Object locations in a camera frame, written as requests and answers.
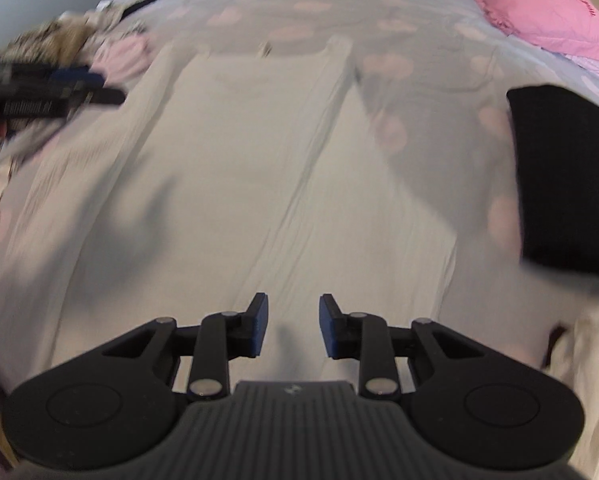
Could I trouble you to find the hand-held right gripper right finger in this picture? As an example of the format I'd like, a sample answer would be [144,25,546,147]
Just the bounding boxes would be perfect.
[319,293,485,402]

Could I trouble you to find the light pink garment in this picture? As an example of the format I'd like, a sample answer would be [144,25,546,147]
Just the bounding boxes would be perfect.
[92,35,153,84]

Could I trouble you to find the cream ribbed long-sleeve top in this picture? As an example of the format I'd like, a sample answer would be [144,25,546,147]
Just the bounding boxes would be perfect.
[0,37,460,396]

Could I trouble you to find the black folded cloth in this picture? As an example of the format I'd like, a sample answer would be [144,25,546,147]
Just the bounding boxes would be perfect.
[507,84,599,281]

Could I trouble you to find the white crumpled garment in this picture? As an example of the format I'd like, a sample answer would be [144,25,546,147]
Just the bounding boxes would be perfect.
[87,0,125,27]

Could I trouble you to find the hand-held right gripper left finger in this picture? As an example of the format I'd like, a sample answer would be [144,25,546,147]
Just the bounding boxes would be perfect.
[102,292,270,402]

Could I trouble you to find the black garment strip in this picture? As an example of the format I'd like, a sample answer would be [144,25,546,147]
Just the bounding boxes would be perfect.
[117,0,158,17]

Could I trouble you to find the pink pillow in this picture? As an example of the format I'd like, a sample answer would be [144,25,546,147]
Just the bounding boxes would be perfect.
[442,0,599,66]

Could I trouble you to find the brown striped garment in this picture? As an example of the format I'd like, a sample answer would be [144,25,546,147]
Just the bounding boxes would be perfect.
[7,17,100,141]

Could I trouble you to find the bed with polka dot sheet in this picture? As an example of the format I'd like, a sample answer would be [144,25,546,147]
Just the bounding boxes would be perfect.
[0,0,599,396]

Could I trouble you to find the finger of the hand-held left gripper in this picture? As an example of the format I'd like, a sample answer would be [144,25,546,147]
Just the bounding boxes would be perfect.
[44,65,106,87]
[64,87,128,107]

